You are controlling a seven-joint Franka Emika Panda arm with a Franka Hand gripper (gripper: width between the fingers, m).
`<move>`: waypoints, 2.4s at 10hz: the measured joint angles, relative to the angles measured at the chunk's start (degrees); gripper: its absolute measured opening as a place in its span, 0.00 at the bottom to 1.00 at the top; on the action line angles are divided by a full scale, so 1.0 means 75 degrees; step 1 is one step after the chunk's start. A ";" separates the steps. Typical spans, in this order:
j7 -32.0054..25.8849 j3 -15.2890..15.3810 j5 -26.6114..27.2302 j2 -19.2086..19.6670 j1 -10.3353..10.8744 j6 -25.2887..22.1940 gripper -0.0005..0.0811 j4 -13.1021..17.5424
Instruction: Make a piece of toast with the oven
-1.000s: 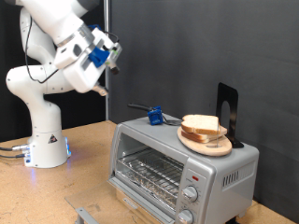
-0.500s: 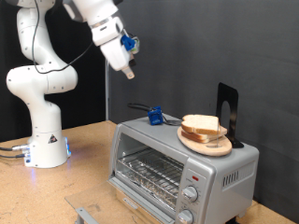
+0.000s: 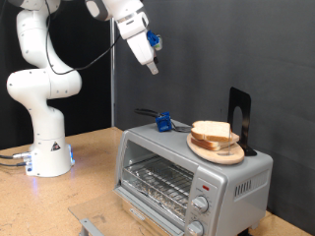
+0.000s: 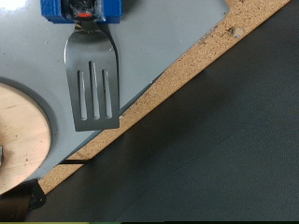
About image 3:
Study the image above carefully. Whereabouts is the silver toaster oven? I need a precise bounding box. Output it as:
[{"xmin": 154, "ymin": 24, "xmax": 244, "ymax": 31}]
[{"xmin": 113, "ymin": 118, "xmax": 274, "ymax": 236}]

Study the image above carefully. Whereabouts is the silver oven knob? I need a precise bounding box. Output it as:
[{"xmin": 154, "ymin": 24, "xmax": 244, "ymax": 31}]
[
  {"xmin": 186, "ymin": 219, "xmax": 205, "ymax": 236},
  {"xmin": 191, "ymin": 195, "xmax": 210, "ymax": 214}
]

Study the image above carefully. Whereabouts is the black camera cable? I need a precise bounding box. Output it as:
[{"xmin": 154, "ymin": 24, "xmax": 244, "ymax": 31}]
[{"xmin": 44, "ymin": 0, "xmax": 122, "ymax": 76}]

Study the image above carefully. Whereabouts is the black base cable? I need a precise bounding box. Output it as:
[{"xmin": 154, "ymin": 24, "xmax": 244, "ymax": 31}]
[{"xmin": 0, "ymin": 160, "xmax": 28, "ymax": 168}]

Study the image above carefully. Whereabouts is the glass oven door with handle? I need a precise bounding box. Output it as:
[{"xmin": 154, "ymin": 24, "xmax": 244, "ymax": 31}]
[{"xmin": 68, "ymin": 188, "xmax": 181, "ymax": 236}]

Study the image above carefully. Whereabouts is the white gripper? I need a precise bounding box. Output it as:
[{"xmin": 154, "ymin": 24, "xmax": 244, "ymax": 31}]
[{"xmin": 126, "ymin": 29, "xmax": 159, "ymax": 76}]

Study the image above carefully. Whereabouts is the black metal bookend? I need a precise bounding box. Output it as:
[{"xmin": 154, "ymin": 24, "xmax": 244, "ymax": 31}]
[{"xmin": 226, "ymin": 87, "xmax": 258, "ymax": 157}]

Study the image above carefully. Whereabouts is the round wooden plate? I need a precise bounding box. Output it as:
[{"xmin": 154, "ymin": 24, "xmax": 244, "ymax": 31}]
[{"xmin": 186, "ymin": 132, "xmax": 246, "ymax": 165}]

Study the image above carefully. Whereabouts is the wire oven rack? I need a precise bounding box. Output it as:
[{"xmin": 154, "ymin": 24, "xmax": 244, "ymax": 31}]
[{"xmin": 123, "ymin": 155, "xmax": 195, "ymax": 219}]

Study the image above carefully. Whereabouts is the spatula with blue grip block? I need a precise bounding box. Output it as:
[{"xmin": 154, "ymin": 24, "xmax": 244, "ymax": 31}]
[{"xmin": 134, "ymin": 108, "xmax": 195, "ymax": 134}]

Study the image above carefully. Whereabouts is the base cable with metal connector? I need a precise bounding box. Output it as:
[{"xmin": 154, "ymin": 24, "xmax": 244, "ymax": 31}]
[{"xmin": 0, "ymin": 150, "xmax": 32, "ymax": 160}]

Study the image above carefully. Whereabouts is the vertical metal pole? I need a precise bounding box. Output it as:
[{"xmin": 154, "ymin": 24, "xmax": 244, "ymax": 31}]
[{"xmin": 109, "ymin": 18, "xmax": 116, "ymax": 128}]

